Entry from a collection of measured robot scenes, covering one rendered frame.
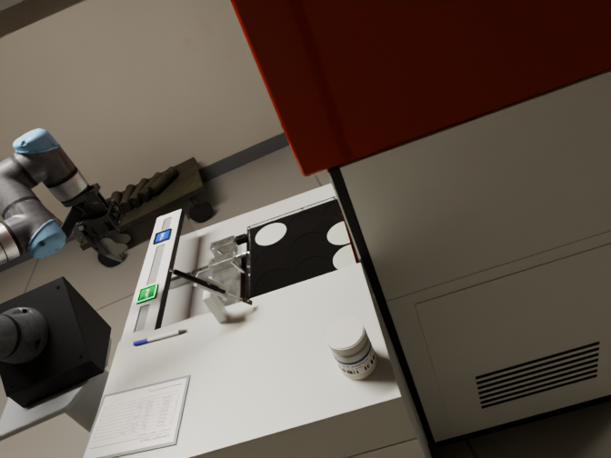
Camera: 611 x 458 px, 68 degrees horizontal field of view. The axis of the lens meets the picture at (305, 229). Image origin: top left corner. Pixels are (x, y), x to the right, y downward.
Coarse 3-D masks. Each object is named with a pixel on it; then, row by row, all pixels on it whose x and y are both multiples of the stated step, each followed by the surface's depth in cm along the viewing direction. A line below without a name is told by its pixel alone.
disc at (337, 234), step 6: (342, 222) 129; (336, 228) 127; (342, 228) 126; (330, 234) 126; (336, 234) 125; (342, 234) 124; (330, 240) 124; (336, 240) 123; (342, 240) 122; (348, 240) 121
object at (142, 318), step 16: (160, 224) 151; (176, 224) 147; (160, 256) 136; (144, 272) 132; (160, 272) 129; (160, 288) 123; (144, 304) 120; (128, 320) 117; (144, 320) 116; (128, 336) 112
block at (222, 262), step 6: (234, 252) 135; (216, 258) 134; (222, 258) 133; (228, 258) 132; (234, 258) 132; (210, 264) 133; (216, 264) 133; (222, 264) 133; (228, 264) 133; (216, 270) 134
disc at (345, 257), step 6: (348, 246) 120; (342, 252) 119; (348, 252) 118; (336, 258) 118; (342, 258) 117; (348, 258) 116; (354, 258) 115; (336, 264) 116; (342, 264) 115; (348, 264) 114
